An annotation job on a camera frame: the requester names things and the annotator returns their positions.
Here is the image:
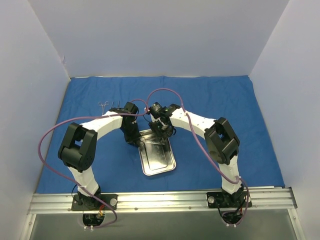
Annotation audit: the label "stainless steel instrument tray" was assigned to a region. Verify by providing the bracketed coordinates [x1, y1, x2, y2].
[138, 129, 176, 176]

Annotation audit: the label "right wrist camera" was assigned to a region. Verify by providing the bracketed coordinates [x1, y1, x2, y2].
[148, 102, 164, 119]

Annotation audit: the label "steel forceps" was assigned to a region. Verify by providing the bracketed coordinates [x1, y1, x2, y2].
[140, 138, 166, 146]
[97, 101, 109, 116]

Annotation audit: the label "blue surgical drape cloth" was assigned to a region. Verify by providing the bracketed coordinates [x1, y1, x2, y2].
[36, 75, 286, 194]

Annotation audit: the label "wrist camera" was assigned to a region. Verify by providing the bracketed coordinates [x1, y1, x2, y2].
[148, 102, 164, 119]
[123, 101, 139, 115]

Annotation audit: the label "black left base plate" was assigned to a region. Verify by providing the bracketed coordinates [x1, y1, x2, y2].
[71, 193, 118, 212]

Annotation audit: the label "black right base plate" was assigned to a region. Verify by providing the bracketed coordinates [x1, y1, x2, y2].
[206, 191, 247, 209]

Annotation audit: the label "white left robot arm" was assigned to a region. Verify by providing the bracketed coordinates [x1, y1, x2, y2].
[58, 102, 141, 210]

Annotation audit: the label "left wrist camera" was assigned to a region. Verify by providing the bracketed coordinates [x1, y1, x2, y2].
[123, 101, 139, 115]

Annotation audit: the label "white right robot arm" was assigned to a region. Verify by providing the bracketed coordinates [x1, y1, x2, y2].
[148, 102, 242, 207]

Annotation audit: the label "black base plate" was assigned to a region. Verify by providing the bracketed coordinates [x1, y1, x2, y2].
[71, 193, 118, 212]
[206, 191, 247, 209]

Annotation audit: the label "aluminium front rail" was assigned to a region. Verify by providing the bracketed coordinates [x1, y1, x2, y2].
[28, 187, 298, 214]

